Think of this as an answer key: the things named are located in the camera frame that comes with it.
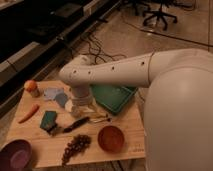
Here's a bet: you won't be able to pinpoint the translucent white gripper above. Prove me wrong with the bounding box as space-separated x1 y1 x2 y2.
70 85 95 117

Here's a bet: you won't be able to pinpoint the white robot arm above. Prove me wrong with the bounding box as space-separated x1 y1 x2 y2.
59 48 213 171

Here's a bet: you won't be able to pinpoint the teal sponge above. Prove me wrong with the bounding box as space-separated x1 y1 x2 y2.
40 111 57 131

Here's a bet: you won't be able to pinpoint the red-brown bowl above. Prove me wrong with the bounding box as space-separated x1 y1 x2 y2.
98 126 125 153

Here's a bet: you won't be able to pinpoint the purple bowl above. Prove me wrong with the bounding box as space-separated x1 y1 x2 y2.
0 139 32 171

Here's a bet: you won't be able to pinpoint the light blue cloth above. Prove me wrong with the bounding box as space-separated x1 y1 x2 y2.
44 88 68 108

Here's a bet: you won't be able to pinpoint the green plastic tray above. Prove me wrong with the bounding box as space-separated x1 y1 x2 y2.
91 85 138 116

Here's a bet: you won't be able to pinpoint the wooden board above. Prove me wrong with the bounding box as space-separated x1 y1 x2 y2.
0 79 147 169

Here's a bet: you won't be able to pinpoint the orange carrot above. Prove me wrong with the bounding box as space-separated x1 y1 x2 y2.
18 104 40 124

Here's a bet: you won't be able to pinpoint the bunch of dark grapes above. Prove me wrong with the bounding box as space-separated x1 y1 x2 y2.
62 134 92 166

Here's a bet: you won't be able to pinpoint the orange-capped bottle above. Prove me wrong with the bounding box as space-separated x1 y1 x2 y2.
24 80 40 98

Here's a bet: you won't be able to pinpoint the black office chair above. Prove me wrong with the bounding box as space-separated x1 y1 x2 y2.
124 0 179 32

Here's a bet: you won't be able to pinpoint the black-handled knife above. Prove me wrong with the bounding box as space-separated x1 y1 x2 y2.
63 117 90 133

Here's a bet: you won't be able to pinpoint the black floor cables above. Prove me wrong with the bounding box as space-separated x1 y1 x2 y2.
56 33 128 64

